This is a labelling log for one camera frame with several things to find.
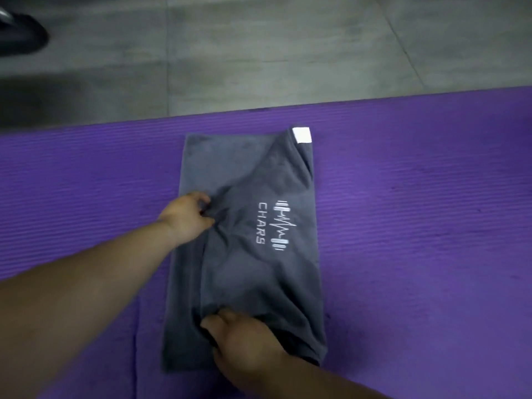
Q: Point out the person's left hand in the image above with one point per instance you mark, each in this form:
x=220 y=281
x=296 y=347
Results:
x=185 y=220

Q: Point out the purple yoga mat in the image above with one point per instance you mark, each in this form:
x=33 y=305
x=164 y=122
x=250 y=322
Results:
x=415 y=224

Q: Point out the person's left forearm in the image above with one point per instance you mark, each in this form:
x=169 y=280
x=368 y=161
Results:
x=75 y=299

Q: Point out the person's right hand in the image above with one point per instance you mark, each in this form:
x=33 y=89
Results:
x=245 y=344

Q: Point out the black equipment foot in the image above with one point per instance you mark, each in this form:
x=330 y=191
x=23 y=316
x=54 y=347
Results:
x=21 y=35

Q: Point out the dark grey tagged towel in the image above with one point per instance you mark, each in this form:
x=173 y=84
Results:
x=257 y=278

